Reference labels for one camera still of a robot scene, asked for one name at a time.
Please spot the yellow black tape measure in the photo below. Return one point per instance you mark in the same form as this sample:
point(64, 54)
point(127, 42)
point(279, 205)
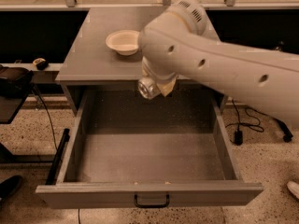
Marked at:
point(40, 63)

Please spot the black drawer handle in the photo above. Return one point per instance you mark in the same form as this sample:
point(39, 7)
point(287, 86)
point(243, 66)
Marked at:
point(151, 202)

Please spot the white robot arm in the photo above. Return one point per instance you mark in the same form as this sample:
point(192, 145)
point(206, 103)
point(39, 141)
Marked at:
point(175, 43)

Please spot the black table base bar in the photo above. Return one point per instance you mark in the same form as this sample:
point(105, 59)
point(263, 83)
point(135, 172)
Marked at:
point(58, 158)

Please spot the black chair leg with caster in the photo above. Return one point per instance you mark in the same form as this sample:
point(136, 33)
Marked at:
point(287, 133)

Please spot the white shoe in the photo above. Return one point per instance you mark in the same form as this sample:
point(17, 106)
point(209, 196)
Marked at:
point(293, 188)

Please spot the black power adapter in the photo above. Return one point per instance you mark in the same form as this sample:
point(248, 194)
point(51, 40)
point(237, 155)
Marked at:
point(238, 137)

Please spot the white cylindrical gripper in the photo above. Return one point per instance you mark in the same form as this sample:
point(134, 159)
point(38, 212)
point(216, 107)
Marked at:
point(157, 76)

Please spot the grey open top drawer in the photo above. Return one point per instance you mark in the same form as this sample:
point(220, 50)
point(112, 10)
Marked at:
point(182, 150)

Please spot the black bag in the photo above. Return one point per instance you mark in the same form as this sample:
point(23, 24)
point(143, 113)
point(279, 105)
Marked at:
point(14, 81)

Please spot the black shoe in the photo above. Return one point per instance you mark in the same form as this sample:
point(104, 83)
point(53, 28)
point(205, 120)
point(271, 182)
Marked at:
point(9, 186)

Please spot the white paper bowl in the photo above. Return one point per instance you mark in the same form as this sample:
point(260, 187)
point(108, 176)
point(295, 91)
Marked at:
point(124, 42)

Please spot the dark side table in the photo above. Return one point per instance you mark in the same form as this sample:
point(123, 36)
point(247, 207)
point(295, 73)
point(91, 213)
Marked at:
point(9, 107)

